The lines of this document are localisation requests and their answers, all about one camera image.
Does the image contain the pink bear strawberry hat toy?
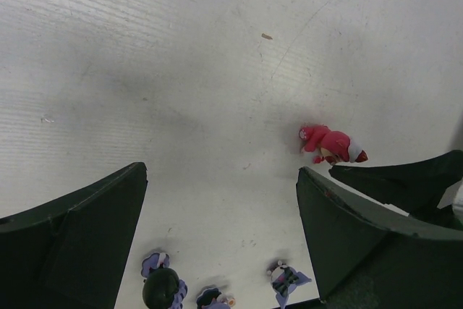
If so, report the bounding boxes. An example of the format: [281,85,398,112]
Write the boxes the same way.
[299,124,368,166]

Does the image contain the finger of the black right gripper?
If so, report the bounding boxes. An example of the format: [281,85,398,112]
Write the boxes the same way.
[329,150,462,228]

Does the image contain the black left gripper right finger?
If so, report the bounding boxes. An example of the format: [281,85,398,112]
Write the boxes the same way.
[296,167,462,308]

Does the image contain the purple black figurine far left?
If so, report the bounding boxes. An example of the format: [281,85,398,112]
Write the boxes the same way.
[140,252,188,309]

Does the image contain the purple figurine front left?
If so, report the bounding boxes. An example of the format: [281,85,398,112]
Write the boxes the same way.
[196,287,236,309]

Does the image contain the purple figurine front right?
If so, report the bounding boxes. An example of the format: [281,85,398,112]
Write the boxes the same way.
[267,260,313,309]

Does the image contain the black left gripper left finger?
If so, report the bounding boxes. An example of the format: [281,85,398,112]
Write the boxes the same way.
[1,162,148,308]

